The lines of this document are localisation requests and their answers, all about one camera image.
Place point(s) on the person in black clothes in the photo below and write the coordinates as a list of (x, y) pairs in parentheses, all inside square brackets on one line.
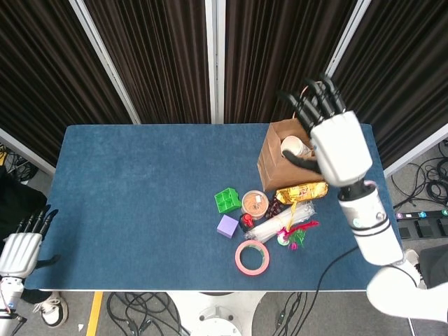
[(435, 266), (17, 199)]

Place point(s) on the white paper cup flower print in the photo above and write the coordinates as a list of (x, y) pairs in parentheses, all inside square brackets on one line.
[(292, 145)]

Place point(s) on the black foot pedal unit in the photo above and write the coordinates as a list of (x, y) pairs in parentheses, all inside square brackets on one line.
[(423, 229)]

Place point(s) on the clear plastic bag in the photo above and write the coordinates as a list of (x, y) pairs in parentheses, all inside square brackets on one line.
[(269, 227)]

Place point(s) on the yellow floor tape strip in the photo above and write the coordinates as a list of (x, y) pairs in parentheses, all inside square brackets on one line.
[(94, 315)]

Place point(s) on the colourful feather shuttlecock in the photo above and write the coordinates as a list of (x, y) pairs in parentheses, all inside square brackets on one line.
[(292, 238)]

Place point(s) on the clear tub of rubber bands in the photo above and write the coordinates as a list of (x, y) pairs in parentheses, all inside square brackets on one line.
[(253, 204)]

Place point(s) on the brown paper bag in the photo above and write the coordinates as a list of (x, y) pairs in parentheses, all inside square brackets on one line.
[(280, 175)]

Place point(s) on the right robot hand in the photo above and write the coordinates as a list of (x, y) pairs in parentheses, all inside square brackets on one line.
[(341, 150)]

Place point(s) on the purple foam cube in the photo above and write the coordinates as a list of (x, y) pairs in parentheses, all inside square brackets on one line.
[(227, 225)]

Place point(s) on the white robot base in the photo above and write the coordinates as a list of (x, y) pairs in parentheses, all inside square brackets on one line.
[(217, 315)]

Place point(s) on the red tape roll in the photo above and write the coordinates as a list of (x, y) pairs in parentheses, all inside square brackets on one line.
[(239, 262)]

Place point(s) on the gold foil snack packet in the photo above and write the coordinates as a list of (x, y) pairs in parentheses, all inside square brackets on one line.
[(301, 192)]

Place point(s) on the dark brown pleated curtain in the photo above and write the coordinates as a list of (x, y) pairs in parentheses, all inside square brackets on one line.
[(273, 45), (402, 52), (42, 70), (157, 52)]

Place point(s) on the blue velvet table cover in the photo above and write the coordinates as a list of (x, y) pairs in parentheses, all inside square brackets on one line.
[(140, 210)]

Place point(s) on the green plastic grid block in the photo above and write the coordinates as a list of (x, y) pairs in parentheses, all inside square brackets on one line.
[(227, 201)]

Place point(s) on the dark purple grape bunch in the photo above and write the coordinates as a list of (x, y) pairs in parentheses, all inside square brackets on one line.
[(274, 208)]

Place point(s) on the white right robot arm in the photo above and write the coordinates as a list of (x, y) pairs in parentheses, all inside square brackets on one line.
[(371, 227)]

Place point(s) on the white partition frame post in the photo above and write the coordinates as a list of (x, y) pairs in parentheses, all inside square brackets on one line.
[(24, 150), (105, 63), (215, 52), (420, 150), (350, 31)]

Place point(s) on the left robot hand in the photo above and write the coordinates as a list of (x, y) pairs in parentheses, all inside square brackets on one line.
[(19, 252)]

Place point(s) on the black bottle with red cap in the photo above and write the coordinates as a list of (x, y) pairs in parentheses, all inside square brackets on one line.
[(246, 221)]

